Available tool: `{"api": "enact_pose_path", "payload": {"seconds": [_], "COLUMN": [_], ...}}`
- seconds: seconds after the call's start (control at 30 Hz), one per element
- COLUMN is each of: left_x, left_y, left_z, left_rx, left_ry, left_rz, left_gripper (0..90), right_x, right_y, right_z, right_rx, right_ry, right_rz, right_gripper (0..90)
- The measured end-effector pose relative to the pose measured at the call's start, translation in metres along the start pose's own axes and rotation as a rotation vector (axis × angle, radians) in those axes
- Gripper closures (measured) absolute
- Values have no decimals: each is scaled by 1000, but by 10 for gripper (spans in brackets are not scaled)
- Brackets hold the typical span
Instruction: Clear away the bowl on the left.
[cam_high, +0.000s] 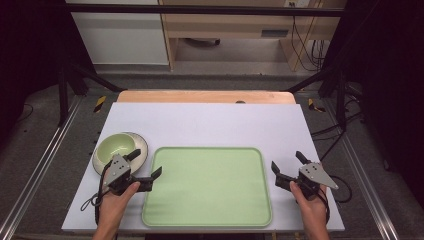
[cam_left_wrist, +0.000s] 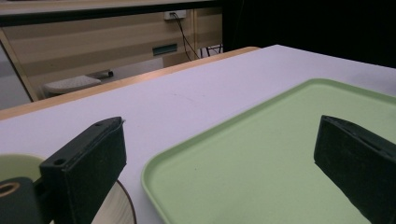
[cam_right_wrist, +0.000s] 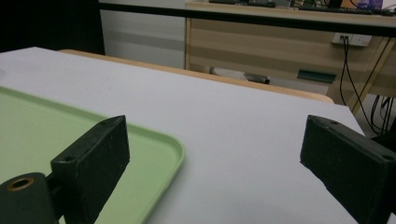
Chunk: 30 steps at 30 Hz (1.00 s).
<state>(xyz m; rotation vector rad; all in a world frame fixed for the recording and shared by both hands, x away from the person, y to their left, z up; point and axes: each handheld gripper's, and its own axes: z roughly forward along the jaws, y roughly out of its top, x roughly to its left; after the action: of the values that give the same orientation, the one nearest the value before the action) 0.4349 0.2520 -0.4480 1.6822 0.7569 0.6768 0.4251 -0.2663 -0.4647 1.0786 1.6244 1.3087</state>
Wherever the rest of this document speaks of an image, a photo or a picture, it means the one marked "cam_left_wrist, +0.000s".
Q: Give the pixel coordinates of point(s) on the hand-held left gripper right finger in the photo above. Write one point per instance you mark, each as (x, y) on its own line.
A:
(358, 161)

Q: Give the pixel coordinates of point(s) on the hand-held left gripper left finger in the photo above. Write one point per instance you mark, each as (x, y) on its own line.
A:
(84, 165)

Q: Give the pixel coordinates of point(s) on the pale green round plate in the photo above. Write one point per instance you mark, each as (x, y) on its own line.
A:
(18, 166)

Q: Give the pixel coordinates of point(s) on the white padded stool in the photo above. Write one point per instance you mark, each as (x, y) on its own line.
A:
(70, 84)

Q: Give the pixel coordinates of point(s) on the light green plastic tray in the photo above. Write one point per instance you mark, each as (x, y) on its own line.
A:
(258, 161)

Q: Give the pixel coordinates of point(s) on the black curtain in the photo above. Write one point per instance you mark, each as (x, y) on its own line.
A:
(311, 28)

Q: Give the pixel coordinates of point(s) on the black metal stand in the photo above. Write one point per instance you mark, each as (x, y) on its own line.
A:
(213, 49)

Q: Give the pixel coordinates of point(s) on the wooden wall cabinet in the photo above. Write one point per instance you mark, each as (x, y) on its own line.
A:
(102, 46)

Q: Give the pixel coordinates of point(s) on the white wall socket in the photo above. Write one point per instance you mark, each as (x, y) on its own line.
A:
(175, 14)

